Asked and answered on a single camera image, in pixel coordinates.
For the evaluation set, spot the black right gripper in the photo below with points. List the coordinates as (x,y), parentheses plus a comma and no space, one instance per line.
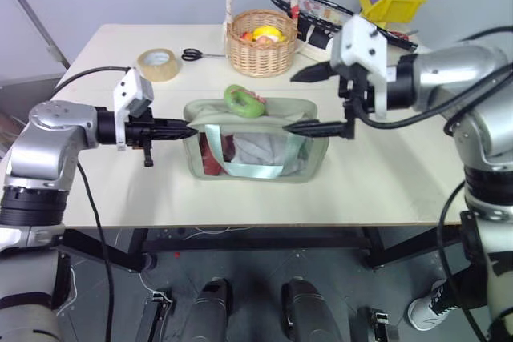
(358,91)

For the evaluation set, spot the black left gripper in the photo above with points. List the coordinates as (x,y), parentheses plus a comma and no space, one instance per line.
(138,131)

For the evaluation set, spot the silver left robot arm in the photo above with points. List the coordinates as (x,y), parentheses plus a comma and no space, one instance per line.
(52,146)

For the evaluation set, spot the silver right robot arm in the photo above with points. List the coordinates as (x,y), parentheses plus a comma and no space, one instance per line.
(461,73)

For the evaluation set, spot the green zip pouch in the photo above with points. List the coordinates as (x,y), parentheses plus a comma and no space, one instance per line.
(280,111)

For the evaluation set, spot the red item in pouch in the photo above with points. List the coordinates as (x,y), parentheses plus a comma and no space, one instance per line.
(210,162)

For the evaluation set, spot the grey cloth in pouch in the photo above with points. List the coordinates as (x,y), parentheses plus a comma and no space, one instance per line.
(260,150)

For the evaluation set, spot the yellow plush toy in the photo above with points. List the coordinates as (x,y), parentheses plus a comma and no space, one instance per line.
(267,32)

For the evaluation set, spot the brown packing tape roll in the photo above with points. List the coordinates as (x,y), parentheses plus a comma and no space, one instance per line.
(158,69)

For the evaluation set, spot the orange toy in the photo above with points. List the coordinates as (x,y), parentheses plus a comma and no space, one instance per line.
(247,36)

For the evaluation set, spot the yellow plastic bin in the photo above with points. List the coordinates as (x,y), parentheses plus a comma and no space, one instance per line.
(394,7)

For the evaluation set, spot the dark rounded shape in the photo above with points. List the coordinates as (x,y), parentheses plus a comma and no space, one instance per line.
(212,310)
(308,314)

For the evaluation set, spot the black stand foot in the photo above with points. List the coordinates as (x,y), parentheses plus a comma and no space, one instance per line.
(378,328)
(154,318)

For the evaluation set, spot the black and white sneaker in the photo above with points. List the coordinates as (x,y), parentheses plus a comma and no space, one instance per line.
(431,310)

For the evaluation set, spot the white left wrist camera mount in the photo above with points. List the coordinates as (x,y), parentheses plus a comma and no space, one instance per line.
(126,91)

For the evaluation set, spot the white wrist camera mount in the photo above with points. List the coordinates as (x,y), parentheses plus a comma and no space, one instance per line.
(126,91)
(360,43)

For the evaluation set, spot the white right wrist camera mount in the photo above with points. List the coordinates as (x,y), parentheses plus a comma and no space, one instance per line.
(360,43)

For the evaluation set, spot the black table frame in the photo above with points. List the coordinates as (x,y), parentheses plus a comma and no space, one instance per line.
(256,242)

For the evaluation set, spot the grey metal rail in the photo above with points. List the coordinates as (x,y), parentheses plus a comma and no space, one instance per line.
(36,17)

